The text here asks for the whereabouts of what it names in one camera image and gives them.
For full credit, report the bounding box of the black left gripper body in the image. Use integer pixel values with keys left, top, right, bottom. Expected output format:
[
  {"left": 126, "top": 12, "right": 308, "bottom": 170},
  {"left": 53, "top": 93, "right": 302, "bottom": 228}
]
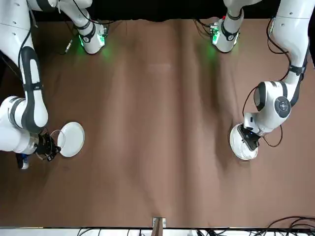
[{"left": 237, "top": 124, "right": 258, "bottom": 146}]

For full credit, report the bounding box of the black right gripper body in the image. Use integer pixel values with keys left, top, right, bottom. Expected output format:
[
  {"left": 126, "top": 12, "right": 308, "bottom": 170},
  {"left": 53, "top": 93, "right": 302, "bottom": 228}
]
[{"left": 36, "top": 133, "right": 54, "bottom": 161}]

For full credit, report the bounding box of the clear petri dish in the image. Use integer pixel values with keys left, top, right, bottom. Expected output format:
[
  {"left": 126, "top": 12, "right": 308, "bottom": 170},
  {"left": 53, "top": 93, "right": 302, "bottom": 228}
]
[
  {"left": 239, "top": 141, "right": 258, "bottom": 159},
  {"left": 50, "top": 129, "right": 67, "bottom": 150}
]

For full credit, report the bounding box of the white round plate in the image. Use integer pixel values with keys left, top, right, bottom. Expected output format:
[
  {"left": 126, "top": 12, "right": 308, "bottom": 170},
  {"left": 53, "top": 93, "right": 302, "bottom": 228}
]
[
  {"left": 57, "top": 121, "right": 86, "bottom": 158},
  {"left": 229, "top": 123, "right": 259, "bottom": 161}
]

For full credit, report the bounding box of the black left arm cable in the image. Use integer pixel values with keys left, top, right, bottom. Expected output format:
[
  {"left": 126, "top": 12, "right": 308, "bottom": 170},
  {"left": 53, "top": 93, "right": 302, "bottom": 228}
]
[{"left": 243, "top": 17, "right": 310, "bottom": 148}]

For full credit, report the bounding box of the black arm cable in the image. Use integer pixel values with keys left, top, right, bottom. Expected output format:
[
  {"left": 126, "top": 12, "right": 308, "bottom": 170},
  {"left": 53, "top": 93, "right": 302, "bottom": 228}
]
[
  {"left": 0, "top": 0, "right": 62, "bottom": 74},
  {"left": 243, "top": 17, "right": 310, "bottom": 148}
]

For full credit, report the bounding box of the black cable with silver plug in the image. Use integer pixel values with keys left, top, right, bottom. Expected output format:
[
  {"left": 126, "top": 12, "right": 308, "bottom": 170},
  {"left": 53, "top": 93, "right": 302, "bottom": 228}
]
[{"left": 58, "top": 21, "right": 74, "bottom": 55}]

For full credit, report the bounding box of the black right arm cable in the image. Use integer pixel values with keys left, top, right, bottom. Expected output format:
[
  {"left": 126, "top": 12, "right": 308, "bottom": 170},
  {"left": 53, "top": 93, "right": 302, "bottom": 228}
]
[{"left": 0, "top": 0, "right": 62, "bottom": 74}]

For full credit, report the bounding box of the black base cable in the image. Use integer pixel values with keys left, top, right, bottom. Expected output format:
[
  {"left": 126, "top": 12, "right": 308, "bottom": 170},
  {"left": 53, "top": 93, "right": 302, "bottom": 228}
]
[{"left": 195, "top": 19, "right": 213, "bottom": 34}]

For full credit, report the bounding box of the aluminium camera mount post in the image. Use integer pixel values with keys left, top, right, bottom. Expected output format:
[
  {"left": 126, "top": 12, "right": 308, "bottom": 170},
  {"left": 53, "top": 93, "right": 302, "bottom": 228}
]
[{"left": 152, "top": 216, "right": 166, "bottom": 236}]

